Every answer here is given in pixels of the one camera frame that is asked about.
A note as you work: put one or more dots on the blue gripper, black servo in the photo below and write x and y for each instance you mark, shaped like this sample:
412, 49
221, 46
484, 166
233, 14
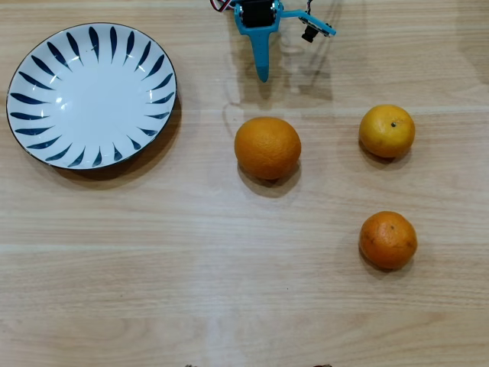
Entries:
255, 32

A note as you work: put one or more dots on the large deep orange fruit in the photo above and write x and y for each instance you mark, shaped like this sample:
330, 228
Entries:
267, 149

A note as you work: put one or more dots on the yellowish orange fruit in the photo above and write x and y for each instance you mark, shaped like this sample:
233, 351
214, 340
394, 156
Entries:
386, 134

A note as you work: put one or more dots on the small scarred orange fruit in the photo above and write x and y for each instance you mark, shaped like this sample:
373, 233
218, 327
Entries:
387, 241

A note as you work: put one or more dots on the white plate with blue strokes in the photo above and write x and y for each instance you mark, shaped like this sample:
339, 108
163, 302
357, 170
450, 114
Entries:
91, 99

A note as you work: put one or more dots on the wrist camera on blue mount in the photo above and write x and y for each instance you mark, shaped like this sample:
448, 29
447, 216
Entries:
317, 26

